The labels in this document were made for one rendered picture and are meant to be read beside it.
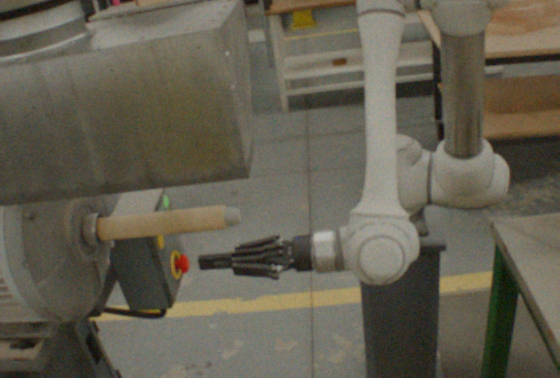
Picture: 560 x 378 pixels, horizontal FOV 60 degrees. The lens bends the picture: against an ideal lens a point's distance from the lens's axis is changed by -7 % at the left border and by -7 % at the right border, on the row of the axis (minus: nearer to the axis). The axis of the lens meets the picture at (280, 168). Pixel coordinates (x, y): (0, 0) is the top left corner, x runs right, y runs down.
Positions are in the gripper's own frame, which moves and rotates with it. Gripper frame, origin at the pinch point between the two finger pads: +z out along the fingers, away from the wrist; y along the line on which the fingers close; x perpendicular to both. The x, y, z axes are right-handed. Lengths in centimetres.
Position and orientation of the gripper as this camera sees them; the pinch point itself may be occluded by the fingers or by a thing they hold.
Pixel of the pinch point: (215, 261)
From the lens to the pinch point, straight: 108.6
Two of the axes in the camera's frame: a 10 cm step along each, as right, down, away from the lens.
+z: -9.9, 1.2, 1.0
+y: 0.4, -4.6, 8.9
